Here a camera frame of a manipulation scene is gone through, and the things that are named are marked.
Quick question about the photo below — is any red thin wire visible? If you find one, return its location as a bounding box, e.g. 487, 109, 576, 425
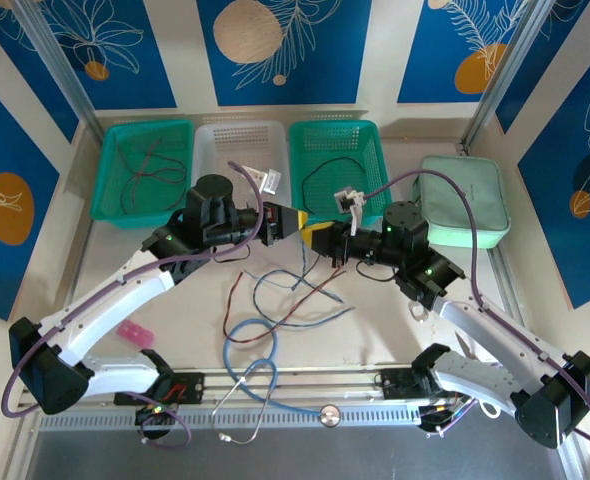
223, 272, 347, 346
119, 167, 189, 214
114, 139, 189, 211

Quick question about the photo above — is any mint green zip pouch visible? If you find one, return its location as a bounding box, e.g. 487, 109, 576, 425
411, 154, 512, 250

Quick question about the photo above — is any white plastic basket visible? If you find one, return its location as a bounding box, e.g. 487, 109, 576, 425
189, 119, 293, 229

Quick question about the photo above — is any green plastic basket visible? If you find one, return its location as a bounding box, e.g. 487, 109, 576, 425
288, 119, 394, 230
90, 118, 196, 230

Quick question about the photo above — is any pink pill box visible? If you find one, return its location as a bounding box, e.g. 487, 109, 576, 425
117, 321, 155, 349

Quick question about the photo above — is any blue stethoscope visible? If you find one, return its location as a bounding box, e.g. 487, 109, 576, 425
209, 317, 342, 445

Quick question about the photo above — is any black connector board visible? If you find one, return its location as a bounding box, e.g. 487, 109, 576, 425
418, 403, 457, 432
134, 403, 177, 427

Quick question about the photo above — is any grey metal panel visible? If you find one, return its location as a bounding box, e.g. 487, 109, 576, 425
22, 427, 584, 480

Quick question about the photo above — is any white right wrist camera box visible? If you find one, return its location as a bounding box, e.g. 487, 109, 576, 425
332, 185, 365, 216

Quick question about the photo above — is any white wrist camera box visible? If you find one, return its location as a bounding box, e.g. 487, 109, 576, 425
241, 166, 283, 196
332, 185, 365, 216

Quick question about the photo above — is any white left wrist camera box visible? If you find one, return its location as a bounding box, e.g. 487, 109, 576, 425
241, 166, 283, 196

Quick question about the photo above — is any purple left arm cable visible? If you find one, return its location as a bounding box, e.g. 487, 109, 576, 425
2, 159, 266, 447

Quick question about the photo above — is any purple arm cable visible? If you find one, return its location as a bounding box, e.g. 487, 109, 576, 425
360, 169, 590, 449
2, 159, 266, 447

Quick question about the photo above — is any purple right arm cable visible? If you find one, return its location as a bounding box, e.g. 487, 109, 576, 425
360, 169, 590, 449

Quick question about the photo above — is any aluminium frame rail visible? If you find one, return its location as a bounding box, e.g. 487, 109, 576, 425
17, 367, 564, 414

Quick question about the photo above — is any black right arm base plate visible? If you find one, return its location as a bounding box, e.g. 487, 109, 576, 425
373, 368, 426, 401

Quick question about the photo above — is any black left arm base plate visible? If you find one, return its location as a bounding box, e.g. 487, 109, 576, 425
113, 372, 206, 406

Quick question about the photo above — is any grey slotted cable duct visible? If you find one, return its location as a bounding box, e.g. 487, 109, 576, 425
37, 407, 426, 431

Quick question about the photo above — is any aluminium frame post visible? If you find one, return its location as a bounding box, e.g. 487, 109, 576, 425
462, 0, 556, 146
12, 0, 101, 146

